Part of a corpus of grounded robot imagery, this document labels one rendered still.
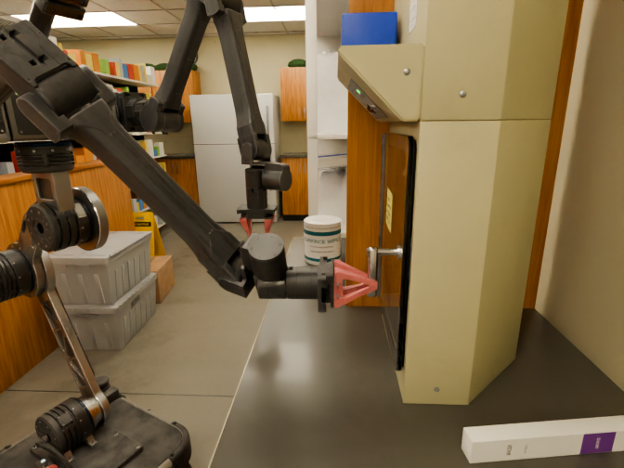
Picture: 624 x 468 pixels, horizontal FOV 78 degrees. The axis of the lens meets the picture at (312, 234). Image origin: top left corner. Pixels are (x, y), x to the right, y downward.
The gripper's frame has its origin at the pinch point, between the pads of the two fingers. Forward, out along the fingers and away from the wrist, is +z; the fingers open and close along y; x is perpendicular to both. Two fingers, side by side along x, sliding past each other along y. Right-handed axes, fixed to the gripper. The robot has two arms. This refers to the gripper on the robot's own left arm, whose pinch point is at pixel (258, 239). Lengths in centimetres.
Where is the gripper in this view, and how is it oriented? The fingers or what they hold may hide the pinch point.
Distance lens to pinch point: 110.0
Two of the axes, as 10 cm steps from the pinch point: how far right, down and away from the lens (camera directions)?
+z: 0.1, 9.6, 2.8
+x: 0.6, -2.8, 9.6
